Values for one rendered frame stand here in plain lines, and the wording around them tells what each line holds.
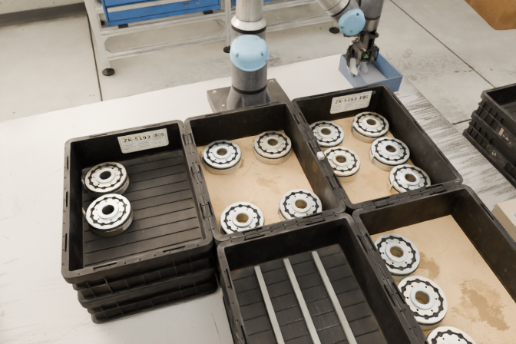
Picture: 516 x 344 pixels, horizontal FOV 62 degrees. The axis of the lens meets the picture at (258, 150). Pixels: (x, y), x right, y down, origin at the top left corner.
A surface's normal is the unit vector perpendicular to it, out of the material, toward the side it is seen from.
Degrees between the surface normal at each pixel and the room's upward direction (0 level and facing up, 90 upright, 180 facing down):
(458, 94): 0
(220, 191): 0
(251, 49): 4
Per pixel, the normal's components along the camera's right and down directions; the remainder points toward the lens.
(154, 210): 0.01, -0.70
